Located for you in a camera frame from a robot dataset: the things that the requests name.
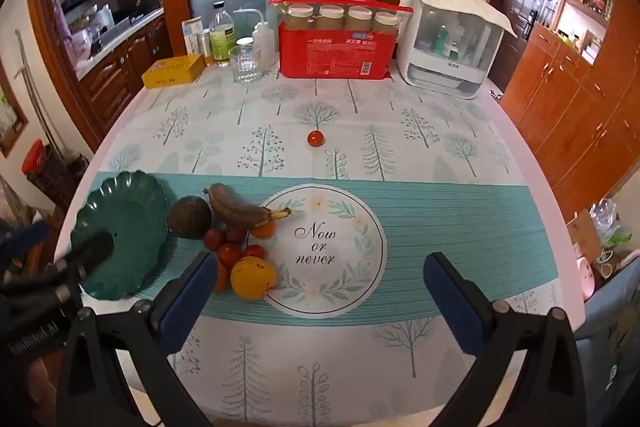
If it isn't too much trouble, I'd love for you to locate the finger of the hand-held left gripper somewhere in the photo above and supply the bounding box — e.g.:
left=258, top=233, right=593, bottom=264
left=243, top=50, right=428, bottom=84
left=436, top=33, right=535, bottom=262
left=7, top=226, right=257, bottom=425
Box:
left=0, top=231, right=115, bottom=308
left=0, top=219, right=52, bottom=268

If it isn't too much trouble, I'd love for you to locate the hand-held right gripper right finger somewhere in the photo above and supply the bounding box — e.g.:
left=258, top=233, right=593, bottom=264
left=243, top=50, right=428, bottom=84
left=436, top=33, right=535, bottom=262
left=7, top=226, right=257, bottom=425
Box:
left=423, top=252, right=583, bottom=427

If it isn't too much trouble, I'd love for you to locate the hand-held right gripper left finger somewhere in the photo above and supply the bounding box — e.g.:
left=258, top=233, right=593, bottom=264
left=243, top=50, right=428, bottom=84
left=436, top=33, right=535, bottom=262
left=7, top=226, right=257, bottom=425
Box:
left=56, top=251, right=219, bottom=427

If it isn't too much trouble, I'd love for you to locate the green scalloped plate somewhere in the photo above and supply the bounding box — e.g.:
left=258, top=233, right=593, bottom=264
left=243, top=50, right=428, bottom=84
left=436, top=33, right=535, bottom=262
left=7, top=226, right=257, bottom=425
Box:
left=70, top=172, right=171, bottom=300

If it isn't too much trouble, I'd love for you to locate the large yellow orange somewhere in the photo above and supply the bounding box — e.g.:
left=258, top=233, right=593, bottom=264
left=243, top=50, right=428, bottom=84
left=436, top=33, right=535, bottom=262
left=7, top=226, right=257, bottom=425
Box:
left=230, top=256, right=277, bottom=301

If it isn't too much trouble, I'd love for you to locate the dark avocado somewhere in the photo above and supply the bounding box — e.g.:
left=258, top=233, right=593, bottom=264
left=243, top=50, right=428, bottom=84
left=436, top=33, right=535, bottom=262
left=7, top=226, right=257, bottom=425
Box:
left=167, top=196, right=213, bottom=240

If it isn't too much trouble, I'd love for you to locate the brown overripe banana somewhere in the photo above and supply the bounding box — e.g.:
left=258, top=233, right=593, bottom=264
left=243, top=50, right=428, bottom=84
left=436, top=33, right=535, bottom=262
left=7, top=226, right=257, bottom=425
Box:
left=203, top=183, right=292, bottom=228

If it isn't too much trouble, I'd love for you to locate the red lidded container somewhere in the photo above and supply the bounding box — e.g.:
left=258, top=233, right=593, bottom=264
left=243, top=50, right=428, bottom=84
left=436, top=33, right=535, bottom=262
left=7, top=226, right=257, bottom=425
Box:
left=21, top=139, right=48, bottom=175

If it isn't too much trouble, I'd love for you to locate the cardboard box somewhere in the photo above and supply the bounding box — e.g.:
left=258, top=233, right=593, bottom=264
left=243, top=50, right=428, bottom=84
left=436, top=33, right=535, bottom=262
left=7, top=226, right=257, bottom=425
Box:
left=566, top=209, right=608, bottom=268

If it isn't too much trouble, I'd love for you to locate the tree printed tablecloth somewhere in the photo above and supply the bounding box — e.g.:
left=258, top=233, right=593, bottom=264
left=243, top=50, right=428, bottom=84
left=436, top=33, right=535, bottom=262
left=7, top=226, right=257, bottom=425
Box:
left=62, top=57, right=588, bottom=427

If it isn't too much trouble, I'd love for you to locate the blue chair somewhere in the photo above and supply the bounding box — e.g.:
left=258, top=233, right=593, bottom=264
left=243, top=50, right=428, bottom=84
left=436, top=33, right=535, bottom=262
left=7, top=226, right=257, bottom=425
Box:
left=575, top=252, right=640, bottom=427

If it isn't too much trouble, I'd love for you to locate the clear plastic bag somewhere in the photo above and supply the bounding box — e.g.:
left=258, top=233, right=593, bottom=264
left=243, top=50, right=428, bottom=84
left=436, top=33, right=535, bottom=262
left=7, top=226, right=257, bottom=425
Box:
left=589, top=197, right=632, bottom=248

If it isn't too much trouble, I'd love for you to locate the wooden kitchen cabinet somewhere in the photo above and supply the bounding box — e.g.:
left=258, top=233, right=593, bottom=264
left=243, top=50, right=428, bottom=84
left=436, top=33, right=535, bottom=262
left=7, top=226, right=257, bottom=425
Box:
left=77, top=17, right=173, bottom=142

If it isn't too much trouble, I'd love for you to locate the yellow flat box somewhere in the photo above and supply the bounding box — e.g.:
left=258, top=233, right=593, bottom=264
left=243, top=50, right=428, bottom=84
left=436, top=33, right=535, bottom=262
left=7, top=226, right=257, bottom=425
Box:
left=141, top=54, right=205, bottom=90

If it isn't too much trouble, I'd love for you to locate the wooden shelf cabinet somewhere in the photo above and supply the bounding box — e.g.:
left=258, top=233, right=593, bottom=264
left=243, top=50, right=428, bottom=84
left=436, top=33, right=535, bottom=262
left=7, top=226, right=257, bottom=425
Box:
left=500, top=0, right=640, bottom=228

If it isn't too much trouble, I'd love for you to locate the clear drinking glass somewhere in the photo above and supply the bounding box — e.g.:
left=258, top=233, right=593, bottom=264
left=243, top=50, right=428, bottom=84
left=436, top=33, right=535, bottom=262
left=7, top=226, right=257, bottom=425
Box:
left=229, top=45, right=262, bottom=84

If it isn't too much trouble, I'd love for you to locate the white small carton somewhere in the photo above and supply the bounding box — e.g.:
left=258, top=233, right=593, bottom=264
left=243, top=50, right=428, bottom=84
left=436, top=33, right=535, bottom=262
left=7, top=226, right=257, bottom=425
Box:
left=181, top=18, right=203, bottom=58

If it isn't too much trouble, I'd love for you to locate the green label oil bottle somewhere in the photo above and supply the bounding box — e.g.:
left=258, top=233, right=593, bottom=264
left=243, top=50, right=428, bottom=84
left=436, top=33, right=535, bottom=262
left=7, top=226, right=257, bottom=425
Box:
left=209, top=2, right=237, bottom=68

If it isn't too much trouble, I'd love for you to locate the white squeeze bottle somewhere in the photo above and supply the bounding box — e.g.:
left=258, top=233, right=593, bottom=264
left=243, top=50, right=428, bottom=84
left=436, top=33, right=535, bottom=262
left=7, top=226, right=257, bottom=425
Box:
left=233, top=8, right=277, bottom=68

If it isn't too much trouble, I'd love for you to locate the white countertop sterilizer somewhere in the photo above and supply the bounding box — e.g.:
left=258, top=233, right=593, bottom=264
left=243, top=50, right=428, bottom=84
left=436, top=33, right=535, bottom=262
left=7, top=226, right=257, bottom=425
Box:
left=396, top=0, right=518, bottom=100

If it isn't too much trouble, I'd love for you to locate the red jar package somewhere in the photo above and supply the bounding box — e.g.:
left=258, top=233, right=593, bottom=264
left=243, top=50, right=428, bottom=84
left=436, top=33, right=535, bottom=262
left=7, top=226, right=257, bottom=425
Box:
left=269, top=0, right=415, bottom=80

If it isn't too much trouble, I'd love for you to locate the white lidded jar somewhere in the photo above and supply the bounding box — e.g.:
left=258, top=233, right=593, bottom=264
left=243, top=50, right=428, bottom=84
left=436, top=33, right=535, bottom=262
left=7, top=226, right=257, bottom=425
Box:
left=347, top=6, right=373, bottom=30
left=318, top=4, right=346, bottom=29
left=286, top=4, right=317, bottom=30
left=374, top=10, right=402, bottom=32

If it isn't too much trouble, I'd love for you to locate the dark wooden entry door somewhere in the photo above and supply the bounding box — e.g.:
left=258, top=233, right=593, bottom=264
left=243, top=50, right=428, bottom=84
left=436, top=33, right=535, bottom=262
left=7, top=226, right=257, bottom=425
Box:
left=487, top=0, right=558, bottom=82

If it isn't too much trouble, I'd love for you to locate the framed wall picture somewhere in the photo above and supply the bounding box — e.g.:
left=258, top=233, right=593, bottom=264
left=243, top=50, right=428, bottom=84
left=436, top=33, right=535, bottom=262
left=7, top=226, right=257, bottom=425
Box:
left=0, top=62, right=30, bottom=158

